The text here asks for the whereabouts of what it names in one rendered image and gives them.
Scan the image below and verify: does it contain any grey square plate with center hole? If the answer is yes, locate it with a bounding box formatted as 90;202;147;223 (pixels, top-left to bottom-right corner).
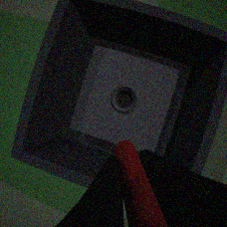
70;45;179;152

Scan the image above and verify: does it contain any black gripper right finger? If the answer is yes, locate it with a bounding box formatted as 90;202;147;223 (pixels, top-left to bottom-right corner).
139;150;227;227

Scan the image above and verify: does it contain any red peg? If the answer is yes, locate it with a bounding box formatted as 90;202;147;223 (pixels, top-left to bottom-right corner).
114;140;168;227

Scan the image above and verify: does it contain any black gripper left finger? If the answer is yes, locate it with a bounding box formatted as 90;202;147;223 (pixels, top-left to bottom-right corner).
55;155;124;227

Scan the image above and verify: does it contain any dark grey open box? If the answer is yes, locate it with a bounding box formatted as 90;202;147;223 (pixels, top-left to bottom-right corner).
11;0;227;188

